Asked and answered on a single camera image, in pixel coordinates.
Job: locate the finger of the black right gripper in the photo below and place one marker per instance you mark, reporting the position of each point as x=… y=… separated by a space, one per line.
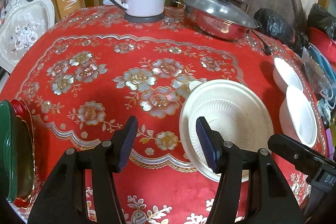
x=305 y=159

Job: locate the near white bowl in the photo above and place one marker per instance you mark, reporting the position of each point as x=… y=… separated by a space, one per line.
x=297 y=117

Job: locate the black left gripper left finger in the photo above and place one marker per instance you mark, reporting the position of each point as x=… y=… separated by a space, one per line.
x=62 y=199

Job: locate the red floral tablecloth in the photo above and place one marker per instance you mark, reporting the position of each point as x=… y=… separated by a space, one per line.
x=92 y=70

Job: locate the white ornate chair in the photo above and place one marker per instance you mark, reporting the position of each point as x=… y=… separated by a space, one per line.
x=23 y=22

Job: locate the white plastic plate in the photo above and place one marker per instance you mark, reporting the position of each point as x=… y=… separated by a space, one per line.
x=229 y=108

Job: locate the white bowl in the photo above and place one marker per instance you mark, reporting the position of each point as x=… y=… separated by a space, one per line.
x=297 y=117
x=284 y=75

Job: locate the black plastic bag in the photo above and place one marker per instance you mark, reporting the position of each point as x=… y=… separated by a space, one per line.
x=277 y=27
x=322 y=20

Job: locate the steel pot with glass lid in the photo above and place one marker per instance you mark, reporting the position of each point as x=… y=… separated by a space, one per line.
x=218 y=18

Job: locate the far white bowl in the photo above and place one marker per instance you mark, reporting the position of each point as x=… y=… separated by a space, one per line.
x=284 y=75

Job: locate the green plastic plate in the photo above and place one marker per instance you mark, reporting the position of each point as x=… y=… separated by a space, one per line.
x=8 y=127

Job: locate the red wedding plastic plate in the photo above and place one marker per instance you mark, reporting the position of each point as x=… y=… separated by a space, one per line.
x=25 y=156

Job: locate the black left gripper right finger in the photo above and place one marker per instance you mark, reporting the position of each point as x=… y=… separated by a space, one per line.
x=270 y=198

